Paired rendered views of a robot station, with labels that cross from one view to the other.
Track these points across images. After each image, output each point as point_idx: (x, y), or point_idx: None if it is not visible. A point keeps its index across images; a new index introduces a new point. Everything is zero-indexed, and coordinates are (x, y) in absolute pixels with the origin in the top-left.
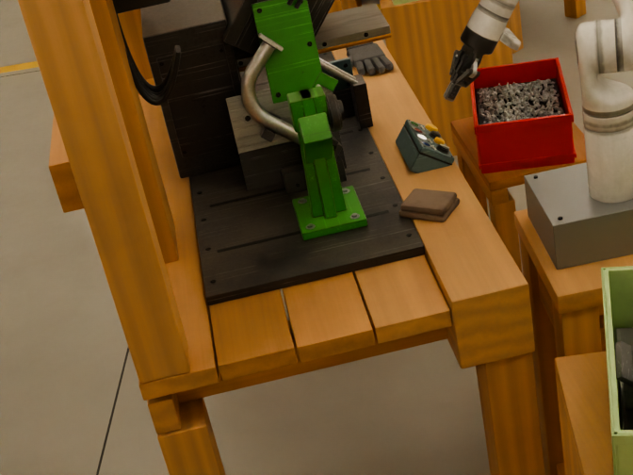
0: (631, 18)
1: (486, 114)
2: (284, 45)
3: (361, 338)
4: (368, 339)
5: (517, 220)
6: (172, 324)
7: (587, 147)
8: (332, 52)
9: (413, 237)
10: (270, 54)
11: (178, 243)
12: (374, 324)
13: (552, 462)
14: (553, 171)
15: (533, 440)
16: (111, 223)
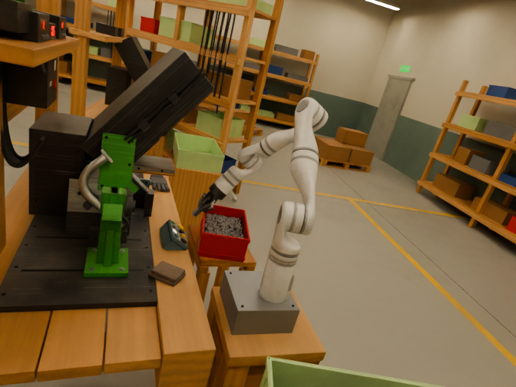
0: (314, 206)
1: (208, 226)
2: (114, 160)
3: (91, 370)
4: (97, 371)
5: (213, 292)
6: None
7: (266, 268)
8: (143, 175)
9: (152, 293)
10: (104, 162)
11: (1, 256)
12: (105, 360)
13: None
14: (239, 272)
15: None
16: None
